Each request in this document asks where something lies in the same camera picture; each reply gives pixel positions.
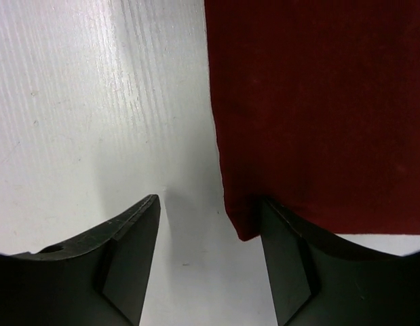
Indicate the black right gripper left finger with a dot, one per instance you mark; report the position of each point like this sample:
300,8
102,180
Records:
98,277

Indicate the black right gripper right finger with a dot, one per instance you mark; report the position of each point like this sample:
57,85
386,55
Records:
318,278

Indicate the dark red t shirt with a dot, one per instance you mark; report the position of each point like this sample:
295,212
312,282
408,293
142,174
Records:
317,105

